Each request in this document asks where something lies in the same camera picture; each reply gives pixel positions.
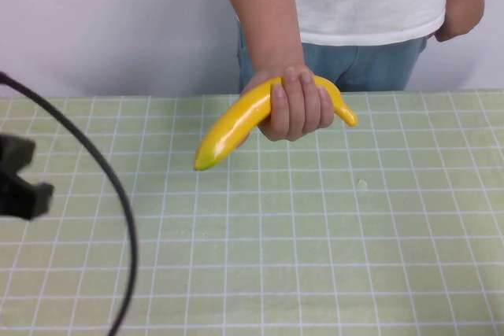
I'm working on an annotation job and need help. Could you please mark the green checked tablecloth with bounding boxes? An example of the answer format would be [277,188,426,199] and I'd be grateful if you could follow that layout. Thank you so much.
[0,90,504,336]

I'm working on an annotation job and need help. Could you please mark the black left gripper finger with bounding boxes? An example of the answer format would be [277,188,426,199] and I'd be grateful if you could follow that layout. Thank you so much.
[0,134,37,175]

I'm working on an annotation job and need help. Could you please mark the person's right forearm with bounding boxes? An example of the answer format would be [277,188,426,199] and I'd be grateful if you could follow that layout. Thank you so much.
[212,0,305,76]

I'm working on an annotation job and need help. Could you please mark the person's right hand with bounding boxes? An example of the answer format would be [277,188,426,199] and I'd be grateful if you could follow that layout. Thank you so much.
[235,62,336,149]

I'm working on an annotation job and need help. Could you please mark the white t-shirt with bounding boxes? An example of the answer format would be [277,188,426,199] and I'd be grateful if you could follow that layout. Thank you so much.
[290,0,460,47]

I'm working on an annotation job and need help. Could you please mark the black cable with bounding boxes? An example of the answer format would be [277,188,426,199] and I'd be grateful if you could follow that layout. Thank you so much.
[0,71,140,336]

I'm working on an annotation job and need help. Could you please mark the yellow plastic banana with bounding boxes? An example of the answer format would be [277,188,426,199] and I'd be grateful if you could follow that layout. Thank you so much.
[193,75,359,172]

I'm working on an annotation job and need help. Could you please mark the blue jeans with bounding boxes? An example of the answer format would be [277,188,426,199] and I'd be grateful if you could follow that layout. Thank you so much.
[235,19,430,94]

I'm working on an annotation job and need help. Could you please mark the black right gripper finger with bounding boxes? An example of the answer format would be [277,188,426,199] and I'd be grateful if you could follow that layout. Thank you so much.
[0,170,55,222]

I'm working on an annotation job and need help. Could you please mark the person's left hand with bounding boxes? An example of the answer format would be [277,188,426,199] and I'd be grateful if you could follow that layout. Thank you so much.
[433,0,486,42]

